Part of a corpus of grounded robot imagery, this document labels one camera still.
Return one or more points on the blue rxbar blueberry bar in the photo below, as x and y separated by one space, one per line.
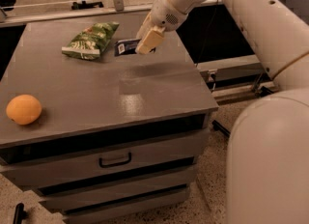
125 47

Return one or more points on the grey drawer cabinet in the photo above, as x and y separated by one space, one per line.
155 106

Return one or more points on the black stand legs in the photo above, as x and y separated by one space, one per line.
217 126

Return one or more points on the orange fruit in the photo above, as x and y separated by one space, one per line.
24 109

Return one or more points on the grey metal rail frame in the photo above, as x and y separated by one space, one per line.
230 68

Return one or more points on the green chip bag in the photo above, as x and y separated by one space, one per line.
91 42

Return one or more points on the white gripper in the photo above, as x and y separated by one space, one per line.
164 14

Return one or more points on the black drawer handle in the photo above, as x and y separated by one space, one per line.
114 162

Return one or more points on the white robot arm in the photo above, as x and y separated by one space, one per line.
267 173

